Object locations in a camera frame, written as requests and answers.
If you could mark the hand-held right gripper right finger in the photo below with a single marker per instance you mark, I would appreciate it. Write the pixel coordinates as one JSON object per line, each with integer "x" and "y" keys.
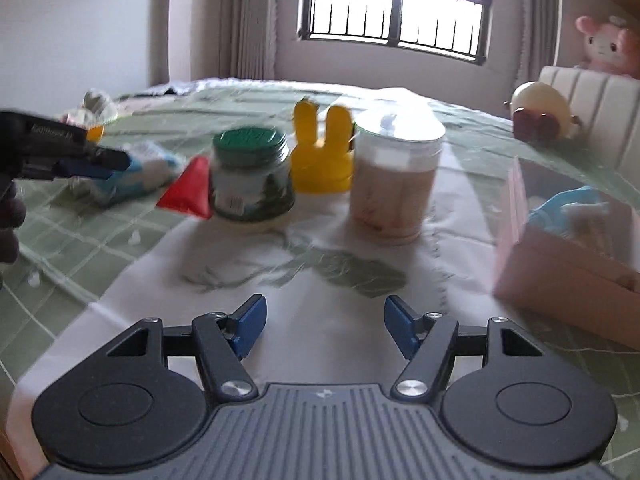
{"x": 400, "y": 325}

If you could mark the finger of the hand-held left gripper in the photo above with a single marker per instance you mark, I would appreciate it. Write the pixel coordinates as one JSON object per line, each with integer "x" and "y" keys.
{"x": 80, "y": 170}
{"x": 107, "y": 159}

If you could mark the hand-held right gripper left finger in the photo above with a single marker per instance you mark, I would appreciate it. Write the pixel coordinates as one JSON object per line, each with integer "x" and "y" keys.
{"x": 250, "y": 325}

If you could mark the white blue tissue packet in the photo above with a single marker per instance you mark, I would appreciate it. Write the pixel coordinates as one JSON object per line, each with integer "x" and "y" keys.
{"x": 145, "y": 175}

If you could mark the pink rectangular box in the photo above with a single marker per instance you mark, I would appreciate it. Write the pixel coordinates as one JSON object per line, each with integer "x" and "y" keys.
{"x": 550, "y": 275}

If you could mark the blue face mask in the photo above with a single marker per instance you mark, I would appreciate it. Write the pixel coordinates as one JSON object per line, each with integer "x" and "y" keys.
{"x": 550, "y": 212}

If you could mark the person's left hand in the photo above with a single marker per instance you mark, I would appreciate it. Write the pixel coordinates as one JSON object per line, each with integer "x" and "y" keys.
{"x": 9, "y": 220}

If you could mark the small orange object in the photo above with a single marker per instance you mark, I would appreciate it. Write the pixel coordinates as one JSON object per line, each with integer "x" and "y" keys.
{"x": 95, "y": 133}

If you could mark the small white plush toy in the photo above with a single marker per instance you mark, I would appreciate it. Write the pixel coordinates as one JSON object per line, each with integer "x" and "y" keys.
{"x": 97, "y": 105}

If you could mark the white leaf print cloth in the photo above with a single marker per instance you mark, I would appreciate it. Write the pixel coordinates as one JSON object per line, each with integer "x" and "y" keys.
{"x": 310, "y": 285}

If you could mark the red triangular packet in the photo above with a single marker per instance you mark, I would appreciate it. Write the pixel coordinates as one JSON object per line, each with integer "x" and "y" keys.
{"x": 187, "y": 192}

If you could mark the beige clear plastic jar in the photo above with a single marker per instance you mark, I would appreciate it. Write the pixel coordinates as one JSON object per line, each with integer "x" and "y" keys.
{"x": 395, "y": 185}

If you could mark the green lid glass jar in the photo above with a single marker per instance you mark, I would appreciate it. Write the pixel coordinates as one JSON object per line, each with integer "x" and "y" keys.
{"x": 250, "y": 180}

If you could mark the yellow bunny ear container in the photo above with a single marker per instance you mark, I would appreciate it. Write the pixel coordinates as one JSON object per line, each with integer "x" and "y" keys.
{"x": 320, "y": 160}

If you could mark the grey curtain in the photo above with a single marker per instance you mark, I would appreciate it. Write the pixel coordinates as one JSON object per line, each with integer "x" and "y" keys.
{"x": 247, "y": 20}
{"x": 535, "y": 25}

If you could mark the cream round plush toy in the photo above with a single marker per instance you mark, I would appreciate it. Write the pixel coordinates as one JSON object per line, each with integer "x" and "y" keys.
{"x": 542, "y": 110}

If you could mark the cream padded headboard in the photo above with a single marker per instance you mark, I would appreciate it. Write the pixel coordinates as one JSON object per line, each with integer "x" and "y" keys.
{"x": 590, "y": 105}

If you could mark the barred window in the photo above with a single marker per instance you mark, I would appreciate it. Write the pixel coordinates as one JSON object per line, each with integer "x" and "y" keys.
{"x": 395, "y": 5}

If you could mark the pink plush toy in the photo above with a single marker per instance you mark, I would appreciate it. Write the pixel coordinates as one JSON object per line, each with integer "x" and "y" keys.
{"x": 607, "y": 47}

